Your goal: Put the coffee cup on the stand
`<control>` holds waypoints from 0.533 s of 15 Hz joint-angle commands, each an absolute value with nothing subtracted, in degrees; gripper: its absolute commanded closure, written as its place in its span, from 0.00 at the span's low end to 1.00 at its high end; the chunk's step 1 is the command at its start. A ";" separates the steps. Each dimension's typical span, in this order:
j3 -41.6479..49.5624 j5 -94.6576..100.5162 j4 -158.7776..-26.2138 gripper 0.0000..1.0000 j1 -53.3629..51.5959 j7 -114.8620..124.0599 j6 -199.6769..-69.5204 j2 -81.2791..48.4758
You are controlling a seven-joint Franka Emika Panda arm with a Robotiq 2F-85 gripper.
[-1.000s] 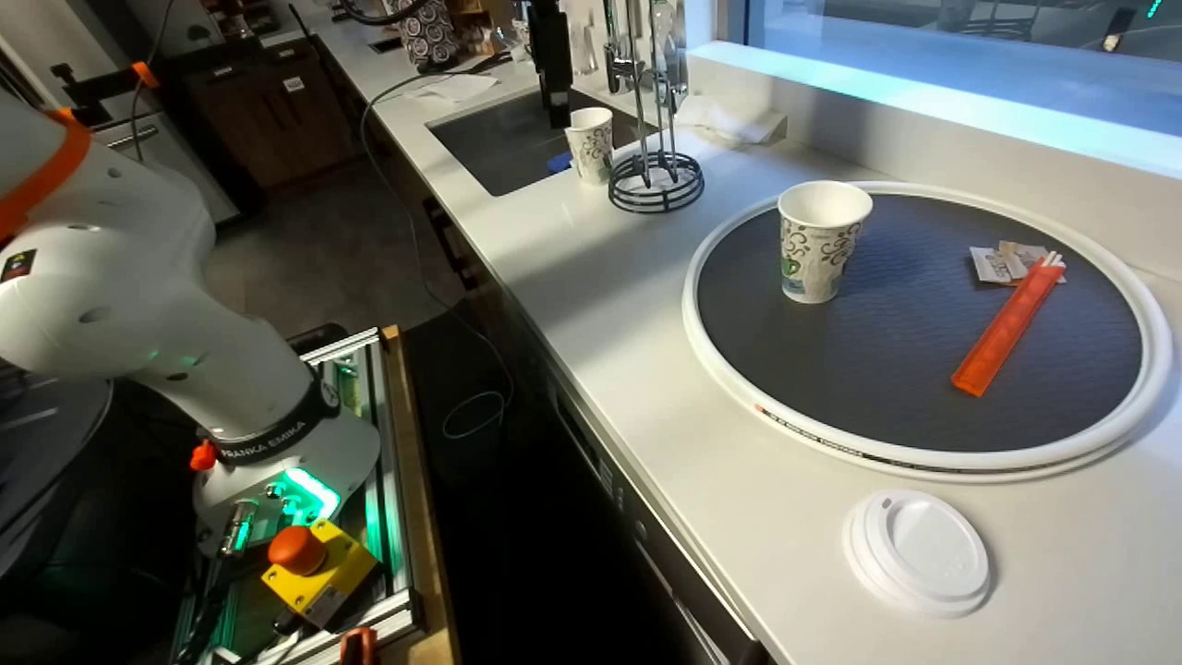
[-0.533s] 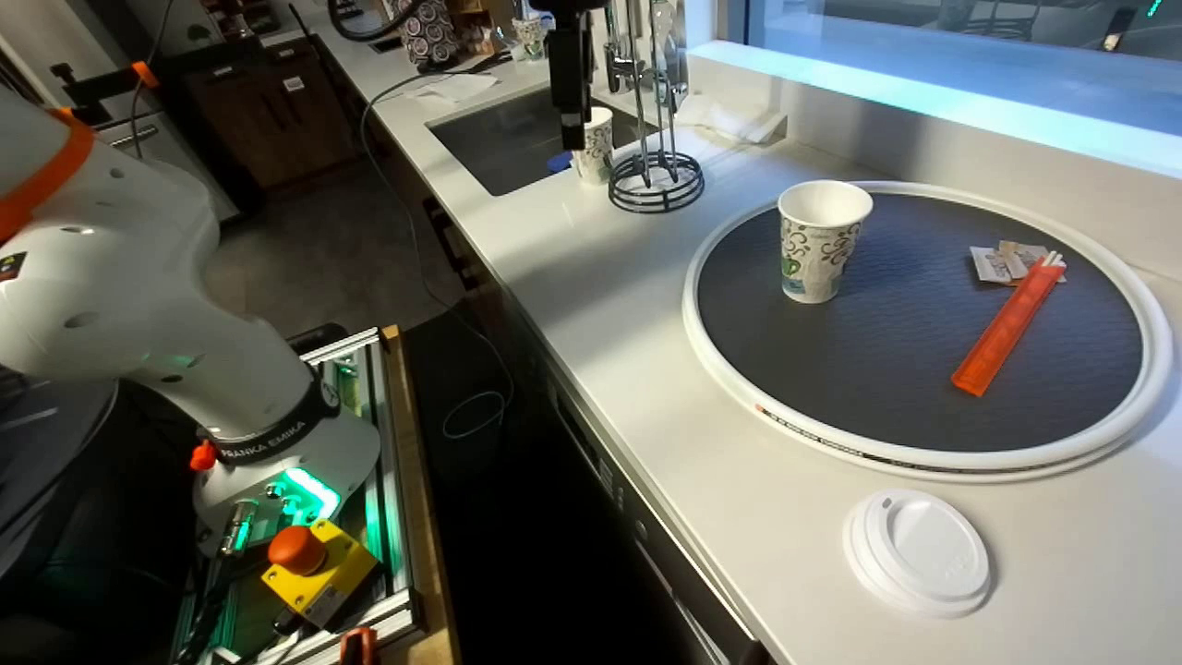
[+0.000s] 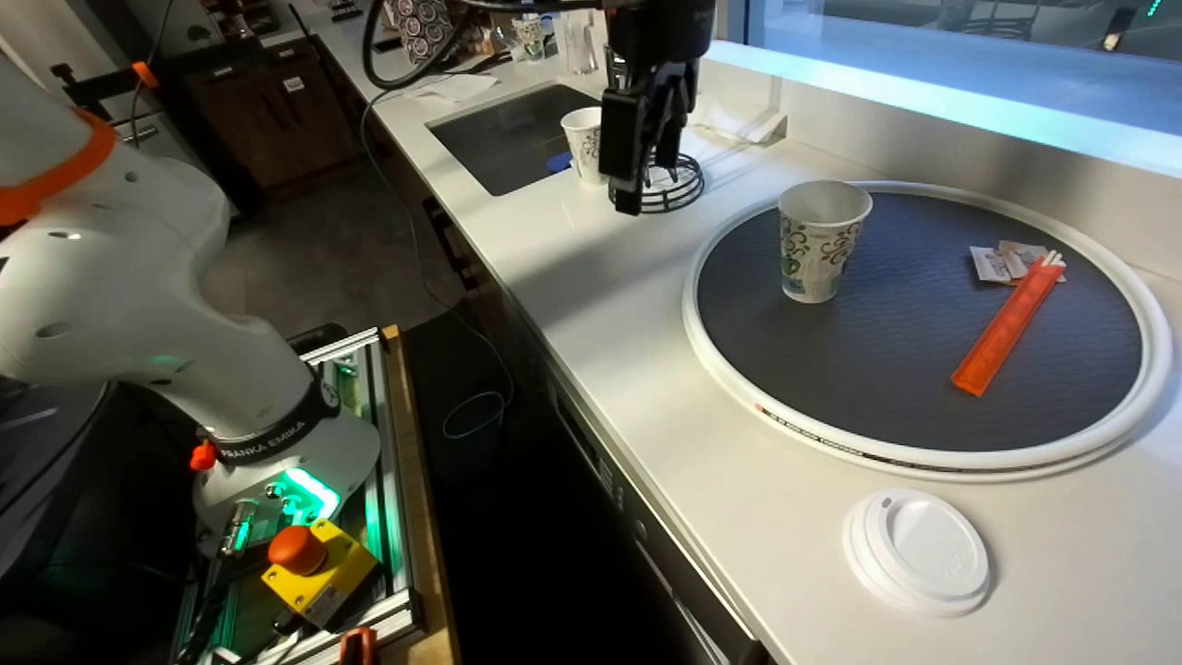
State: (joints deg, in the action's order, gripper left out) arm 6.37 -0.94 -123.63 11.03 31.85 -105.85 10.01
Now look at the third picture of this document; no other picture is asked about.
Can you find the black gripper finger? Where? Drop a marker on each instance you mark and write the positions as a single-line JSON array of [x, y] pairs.
[[631, 152], [670, 115]]

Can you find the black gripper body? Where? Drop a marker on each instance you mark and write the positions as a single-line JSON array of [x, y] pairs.
[[658, 38]]

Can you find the patterned paper coffee cup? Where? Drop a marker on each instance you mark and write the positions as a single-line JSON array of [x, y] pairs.
[[819, 251]]

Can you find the small white paper cup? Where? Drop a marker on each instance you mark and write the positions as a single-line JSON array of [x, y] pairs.
[[582, 142]]

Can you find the white plastic cup lid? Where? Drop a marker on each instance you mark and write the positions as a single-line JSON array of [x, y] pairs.
[[918, 557]]

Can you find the dark square counter inset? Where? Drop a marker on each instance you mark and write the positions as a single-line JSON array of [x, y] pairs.
[[505, 142]]

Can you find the printed paper box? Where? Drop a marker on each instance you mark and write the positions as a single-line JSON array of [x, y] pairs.
[[420, 27]]

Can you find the glass window pane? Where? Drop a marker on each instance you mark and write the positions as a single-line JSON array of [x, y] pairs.
[[963, 75]]

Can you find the round dark tray white rim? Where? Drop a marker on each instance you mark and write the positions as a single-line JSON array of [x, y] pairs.
[[887, 357]]

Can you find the white sugar packets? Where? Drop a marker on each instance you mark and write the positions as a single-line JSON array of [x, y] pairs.
[[990, 265]]

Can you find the brown wooden cabinet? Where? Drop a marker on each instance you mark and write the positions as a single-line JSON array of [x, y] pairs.
[[270, 115]]

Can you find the dark counter cabinet front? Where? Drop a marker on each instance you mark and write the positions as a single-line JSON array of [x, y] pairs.
[[520, 520]]

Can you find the orange stir stick wrapper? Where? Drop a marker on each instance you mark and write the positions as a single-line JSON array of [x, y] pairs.
[[1004, 334]]

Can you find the black clamp orange knob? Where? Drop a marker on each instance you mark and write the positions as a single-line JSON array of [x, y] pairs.
[[106, 85]]

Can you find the yellow box red stop button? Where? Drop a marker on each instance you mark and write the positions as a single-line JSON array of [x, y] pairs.
[[317, 578]]

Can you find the small red object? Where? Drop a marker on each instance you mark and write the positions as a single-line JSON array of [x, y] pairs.
[[359, 647]]

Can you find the aluminium frame cart wooden edge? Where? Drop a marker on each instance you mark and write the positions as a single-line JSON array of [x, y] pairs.
[[420, 494]]

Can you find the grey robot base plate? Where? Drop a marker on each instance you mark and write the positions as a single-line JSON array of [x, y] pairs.
[[335, 463]]

